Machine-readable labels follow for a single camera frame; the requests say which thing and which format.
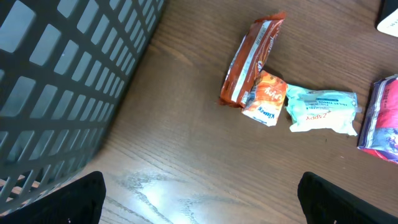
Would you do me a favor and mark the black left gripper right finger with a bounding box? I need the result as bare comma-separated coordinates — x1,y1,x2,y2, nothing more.
297,172,397,224

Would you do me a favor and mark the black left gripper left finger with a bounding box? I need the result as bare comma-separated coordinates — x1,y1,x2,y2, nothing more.
1,171,106,224

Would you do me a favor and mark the red purple snack packet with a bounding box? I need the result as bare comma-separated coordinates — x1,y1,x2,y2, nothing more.
358,75,397,164

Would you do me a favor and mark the teal tissue pack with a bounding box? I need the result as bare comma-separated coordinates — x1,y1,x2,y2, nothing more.
286,84,360,136

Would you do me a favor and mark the small orange tissue pack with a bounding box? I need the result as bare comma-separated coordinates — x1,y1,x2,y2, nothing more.
242,70,288,126

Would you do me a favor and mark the orange brown snack packet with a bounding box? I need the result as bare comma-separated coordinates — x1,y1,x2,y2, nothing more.
219,12,286,108

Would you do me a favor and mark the white barcode scanner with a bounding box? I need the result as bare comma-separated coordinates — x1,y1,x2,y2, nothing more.
376,0,398,37

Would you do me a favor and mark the dark grey plastic basket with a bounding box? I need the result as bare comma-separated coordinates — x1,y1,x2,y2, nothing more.
1,0,165,215

